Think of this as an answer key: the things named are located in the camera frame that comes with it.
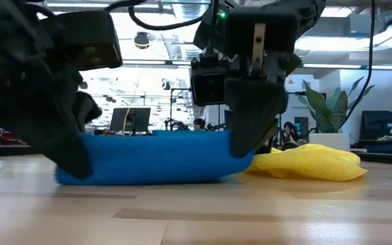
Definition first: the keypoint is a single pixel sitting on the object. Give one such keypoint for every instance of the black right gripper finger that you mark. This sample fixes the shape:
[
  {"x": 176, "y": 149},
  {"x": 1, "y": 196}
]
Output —
[
  {"x": 254, "y": 112},
  {"x": 269, "y": 141}
]

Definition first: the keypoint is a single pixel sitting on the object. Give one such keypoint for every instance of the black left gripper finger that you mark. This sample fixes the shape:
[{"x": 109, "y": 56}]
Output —
[
  {"x": 46, "y": 129},
  {"x": 87, "y": 109}
]

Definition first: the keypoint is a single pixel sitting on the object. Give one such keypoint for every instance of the yellow microfiber towel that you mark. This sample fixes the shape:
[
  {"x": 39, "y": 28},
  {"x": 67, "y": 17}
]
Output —
[{"x": 311, "y": 165}]

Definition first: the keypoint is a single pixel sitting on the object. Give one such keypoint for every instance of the blue microfiber towel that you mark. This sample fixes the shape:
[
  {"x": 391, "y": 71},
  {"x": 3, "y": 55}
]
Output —
[{"x": 155, "y": 160}]

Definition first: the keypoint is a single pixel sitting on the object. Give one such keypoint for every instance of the person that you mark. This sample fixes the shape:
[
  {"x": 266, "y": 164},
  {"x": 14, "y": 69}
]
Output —
[
  {"x": 199, "y": 124},
  {"x": 289, "y": 134}
]

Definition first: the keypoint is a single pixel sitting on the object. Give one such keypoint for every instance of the black computer monitor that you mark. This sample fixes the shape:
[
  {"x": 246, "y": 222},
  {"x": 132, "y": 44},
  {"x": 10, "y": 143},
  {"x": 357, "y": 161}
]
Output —
[{"x": 139, "y": 119}]

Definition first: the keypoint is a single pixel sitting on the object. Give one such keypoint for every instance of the potted plant in white pot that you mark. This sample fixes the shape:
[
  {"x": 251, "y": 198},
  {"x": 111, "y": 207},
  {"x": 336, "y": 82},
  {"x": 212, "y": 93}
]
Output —
[{"x": 330, "y": 141}]

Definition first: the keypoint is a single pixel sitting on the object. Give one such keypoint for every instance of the black media cabinet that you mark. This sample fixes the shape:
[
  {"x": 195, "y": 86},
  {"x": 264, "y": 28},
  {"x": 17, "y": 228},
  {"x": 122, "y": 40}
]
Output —
[{"x": 379, "y": 124}]

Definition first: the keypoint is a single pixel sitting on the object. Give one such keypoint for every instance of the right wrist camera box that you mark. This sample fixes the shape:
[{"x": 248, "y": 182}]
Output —
[{"x": 209, "y": 86}]

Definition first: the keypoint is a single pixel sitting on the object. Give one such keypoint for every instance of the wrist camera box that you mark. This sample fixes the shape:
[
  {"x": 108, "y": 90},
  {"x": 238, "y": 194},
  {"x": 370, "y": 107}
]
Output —
[
  {"x": 87, "y": 41},
  {"x": 209, "y": 86}
]

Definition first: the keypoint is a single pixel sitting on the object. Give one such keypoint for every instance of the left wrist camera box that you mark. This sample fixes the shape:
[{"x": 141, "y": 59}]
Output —
[{"x": 87, "y": 41}]

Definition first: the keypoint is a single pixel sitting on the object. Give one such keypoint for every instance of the silver ventilation duct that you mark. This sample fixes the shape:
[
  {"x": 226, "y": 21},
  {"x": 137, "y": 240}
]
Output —
[{"x": 192, "y": 52}]

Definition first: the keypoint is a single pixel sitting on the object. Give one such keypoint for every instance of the black ceiling camera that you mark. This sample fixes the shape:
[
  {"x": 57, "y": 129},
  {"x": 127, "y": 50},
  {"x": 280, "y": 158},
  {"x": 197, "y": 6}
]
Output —
[{"x": 141, "y": 40}]

